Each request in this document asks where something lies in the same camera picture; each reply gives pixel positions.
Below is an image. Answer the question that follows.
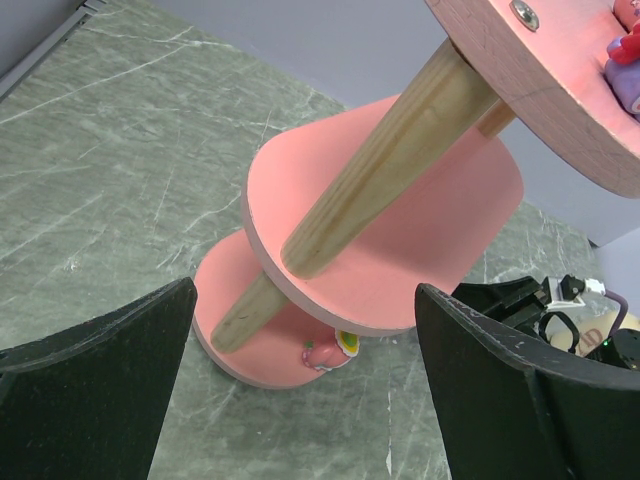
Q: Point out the pink three-tier shelf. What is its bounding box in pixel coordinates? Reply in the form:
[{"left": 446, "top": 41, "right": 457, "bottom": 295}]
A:
[{"left": 193, "top": 1, "right": 639, "bottom": 389}]

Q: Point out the cream pump lotion bottle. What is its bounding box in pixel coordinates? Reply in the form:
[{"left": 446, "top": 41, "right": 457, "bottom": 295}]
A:
[{"left": 550, "top": 312, "right": 617, "bottom": 357}]

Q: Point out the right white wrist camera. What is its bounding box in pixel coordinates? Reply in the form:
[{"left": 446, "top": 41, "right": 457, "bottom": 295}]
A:
[{"left": 542, "top": 274, "right": 606, "bottom": 310}]

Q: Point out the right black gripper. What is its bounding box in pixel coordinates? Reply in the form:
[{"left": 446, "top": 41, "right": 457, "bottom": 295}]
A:
[{"left": 453, "top": 276, "right": 639, "bottom": 372}]

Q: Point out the small purple bunny toy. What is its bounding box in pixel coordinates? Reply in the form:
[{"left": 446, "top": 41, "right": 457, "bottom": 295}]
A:
[{"left": 604, "top": 22, "right": 639, "bottom": 120}]

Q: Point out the pink toy with yellow top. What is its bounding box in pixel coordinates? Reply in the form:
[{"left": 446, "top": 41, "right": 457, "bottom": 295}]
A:
[{"left": 301, "top": 330, "right": 360, "bottom": 372}]

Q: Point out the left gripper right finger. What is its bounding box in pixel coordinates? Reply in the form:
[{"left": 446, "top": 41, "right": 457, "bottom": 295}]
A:
[{"left": 415, "top": 284, "right": 639, "bottom": 479}]

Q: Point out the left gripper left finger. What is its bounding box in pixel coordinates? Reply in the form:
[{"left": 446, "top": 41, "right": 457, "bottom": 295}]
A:
[{"left": 1, "top": 277, "right": 197, "bottom": 479}]

